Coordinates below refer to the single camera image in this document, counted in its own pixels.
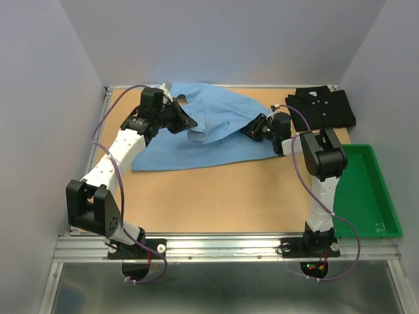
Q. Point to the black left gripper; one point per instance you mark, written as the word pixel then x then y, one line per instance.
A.
pixel 183 120

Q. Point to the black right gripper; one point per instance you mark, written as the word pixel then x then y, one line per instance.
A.
pixel 252 129

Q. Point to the light blue long sleeve shirt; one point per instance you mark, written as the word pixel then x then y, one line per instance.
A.
pixel 216 139

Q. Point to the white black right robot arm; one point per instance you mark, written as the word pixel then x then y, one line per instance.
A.
pixel 325 161

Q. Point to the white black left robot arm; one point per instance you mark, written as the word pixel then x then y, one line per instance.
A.
pixel 91 204

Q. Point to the folded black shirt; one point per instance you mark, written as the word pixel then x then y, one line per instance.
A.
pixel 322 108

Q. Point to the green plastic tray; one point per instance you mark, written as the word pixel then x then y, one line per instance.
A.
pixel 362 196

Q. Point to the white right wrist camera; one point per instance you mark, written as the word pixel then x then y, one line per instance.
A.
pixel 275 107

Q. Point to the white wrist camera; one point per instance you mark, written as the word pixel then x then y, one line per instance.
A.
pixel 275 107
pixel 166 87

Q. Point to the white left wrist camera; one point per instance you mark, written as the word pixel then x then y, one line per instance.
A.
pixel 166 87

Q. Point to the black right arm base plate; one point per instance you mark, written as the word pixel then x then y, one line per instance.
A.
pixel 297 247

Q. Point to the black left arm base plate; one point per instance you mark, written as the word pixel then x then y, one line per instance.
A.
pixel 120 251

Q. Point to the aluminium table frame rail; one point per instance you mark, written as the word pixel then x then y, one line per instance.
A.
pixel 223 227

